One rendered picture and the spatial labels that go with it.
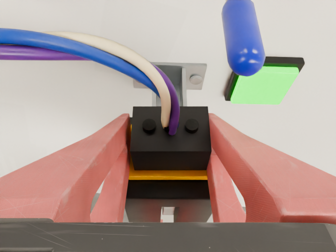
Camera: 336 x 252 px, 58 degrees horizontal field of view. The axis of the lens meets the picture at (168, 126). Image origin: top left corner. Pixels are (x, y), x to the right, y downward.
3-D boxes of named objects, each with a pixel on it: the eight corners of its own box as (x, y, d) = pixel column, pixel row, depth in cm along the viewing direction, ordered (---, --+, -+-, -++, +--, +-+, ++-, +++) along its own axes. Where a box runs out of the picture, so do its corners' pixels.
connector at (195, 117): (141, 155, 16) (139, 192, 15) (132, 102, 12) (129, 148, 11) (198, 155, 16) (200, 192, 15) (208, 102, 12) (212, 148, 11)
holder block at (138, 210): (133, 163, 19) (129, 228, 17) (127, 116, 15) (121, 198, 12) (199, 164, 19) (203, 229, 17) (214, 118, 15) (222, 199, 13)
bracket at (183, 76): (133, 85, 20) (129, 152, 18) (131, 61, 18) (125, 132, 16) (201, 87, 21) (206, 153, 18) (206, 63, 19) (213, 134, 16)
